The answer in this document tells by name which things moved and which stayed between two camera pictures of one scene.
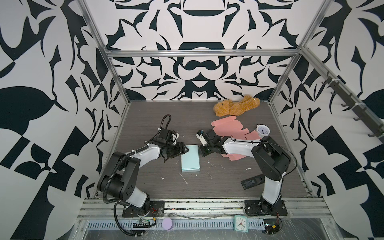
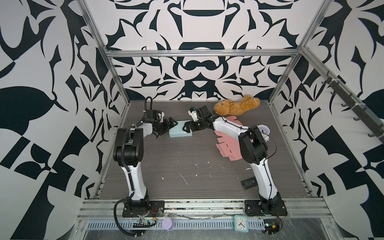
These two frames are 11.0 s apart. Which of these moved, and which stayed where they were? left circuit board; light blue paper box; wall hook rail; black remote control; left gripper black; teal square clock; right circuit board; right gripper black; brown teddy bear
Moved: left gripper black; light blue paper box; right gripper black
Stayed: teal square clock; wall hook rail; black remote control; left circuit board; right circuit board; brown teddy bear
